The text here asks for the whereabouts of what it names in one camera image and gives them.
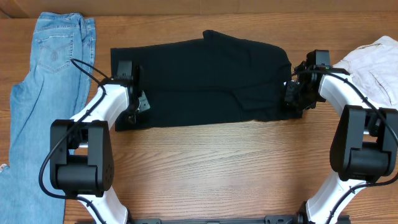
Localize black t-shirt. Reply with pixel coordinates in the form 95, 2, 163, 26
111, 30, 302, 131

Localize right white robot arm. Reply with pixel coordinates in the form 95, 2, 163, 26
265, 50, 397, 223

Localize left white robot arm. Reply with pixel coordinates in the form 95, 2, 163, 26
42, 60, 150, 223

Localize beige cargo shorts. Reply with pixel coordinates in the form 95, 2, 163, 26
334, 35, 397, 109

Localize blue denim jeans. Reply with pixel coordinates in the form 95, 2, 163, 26
1, 12, 96, 223

